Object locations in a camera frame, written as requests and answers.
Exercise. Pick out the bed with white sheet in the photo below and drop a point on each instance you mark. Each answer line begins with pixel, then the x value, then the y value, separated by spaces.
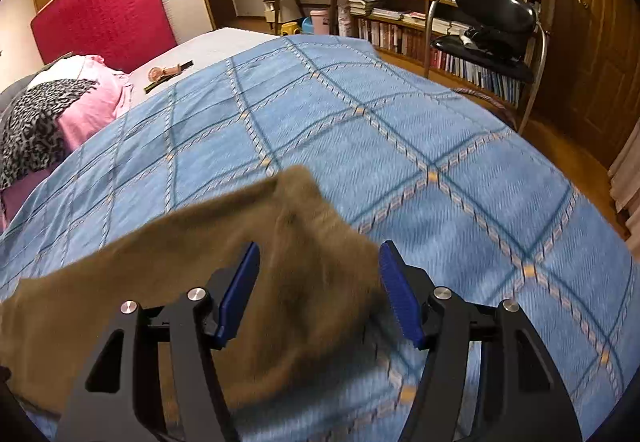
pixel 210 49

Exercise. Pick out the yellow stool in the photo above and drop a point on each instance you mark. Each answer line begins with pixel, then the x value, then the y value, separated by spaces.
pixel 290 28

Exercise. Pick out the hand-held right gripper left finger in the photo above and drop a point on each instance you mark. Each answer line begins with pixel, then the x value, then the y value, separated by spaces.
pixel 240 292

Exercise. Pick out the blue plaid blanket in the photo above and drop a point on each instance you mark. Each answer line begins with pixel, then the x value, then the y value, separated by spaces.
pixel 350 147

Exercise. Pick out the pink quilt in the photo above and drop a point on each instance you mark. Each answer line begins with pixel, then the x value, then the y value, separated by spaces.
pixel 90 107

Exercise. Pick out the pink bin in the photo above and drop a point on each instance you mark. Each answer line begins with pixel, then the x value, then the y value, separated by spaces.
pixel 319 22

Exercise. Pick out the black chair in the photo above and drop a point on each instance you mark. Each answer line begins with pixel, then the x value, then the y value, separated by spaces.
pixel 495 9

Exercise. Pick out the white pillow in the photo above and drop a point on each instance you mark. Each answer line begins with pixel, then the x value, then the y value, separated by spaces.
pixel 60 69

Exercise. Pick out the blue stool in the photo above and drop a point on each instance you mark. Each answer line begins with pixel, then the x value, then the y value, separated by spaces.
pixel 306 24

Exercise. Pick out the leopard print cloth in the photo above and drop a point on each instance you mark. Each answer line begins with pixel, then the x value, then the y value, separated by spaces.
pixel 30 122

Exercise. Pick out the wooden door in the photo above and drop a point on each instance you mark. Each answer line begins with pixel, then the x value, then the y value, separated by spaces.
pixel 590 47

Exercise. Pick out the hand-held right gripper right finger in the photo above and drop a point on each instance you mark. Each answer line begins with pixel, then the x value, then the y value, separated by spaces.
pixel 397 292

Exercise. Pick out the beige curtain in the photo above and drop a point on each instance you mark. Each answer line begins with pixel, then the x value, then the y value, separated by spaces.
pixel 627 182

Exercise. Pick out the brown fleece pants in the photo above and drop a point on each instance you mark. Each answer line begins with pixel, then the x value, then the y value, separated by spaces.
pixel 300 247

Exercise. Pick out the red upholstered panel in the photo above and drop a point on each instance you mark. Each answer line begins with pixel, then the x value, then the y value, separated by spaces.
pixel 100 7

